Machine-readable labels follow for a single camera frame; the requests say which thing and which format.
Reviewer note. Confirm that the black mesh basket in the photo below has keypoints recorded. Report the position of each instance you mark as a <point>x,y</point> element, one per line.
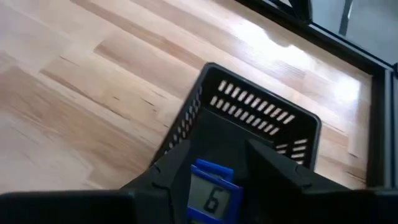
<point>248,87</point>

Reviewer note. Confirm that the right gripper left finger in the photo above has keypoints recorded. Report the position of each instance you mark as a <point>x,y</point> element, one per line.
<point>174,174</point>

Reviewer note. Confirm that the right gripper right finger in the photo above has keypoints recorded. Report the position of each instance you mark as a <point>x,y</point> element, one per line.
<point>273,180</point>

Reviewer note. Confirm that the black aluminium table frame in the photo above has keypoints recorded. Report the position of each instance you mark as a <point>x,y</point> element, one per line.
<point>377,130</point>

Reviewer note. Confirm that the blue digital timer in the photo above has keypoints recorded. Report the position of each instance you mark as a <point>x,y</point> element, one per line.
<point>211,199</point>

